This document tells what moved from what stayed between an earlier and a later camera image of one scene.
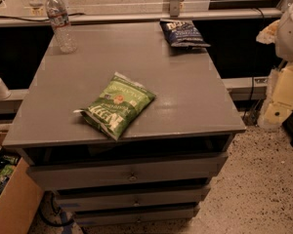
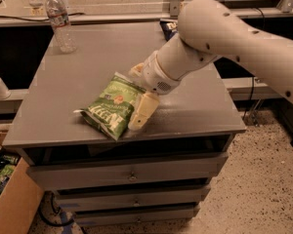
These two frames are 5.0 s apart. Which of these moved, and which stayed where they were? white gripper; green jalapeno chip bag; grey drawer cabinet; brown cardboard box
Moved: white gripper
Stayed: brown cardboard box; grey drawer cabinet; green jalapeno chip bag
